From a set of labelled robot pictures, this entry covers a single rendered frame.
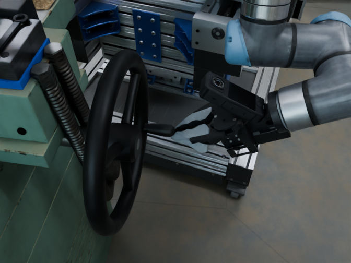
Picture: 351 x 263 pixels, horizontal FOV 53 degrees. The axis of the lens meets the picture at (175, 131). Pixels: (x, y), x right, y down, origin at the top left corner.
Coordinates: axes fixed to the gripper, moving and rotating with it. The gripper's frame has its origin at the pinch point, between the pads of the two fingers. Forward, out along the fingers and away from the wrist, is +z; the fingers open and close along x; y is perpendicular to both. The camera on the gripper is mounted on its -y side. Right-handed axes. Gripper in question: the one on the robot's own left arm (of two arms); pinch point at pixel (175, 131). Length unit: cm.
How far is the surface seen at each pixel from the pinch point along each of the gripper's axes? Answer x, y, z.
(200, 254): 4, 67, 31
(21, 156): -17.9, -20.9, 8.8
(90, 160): -20.2, -18.8, -3.2
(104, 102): -14.1, -21.7, -5.7
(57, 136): -13.7, -18.8, 6.1
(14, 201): -18.2, -12.3, 21.3
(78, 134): -11.7, -16.2, 5.2
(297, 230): 18, 85, 2
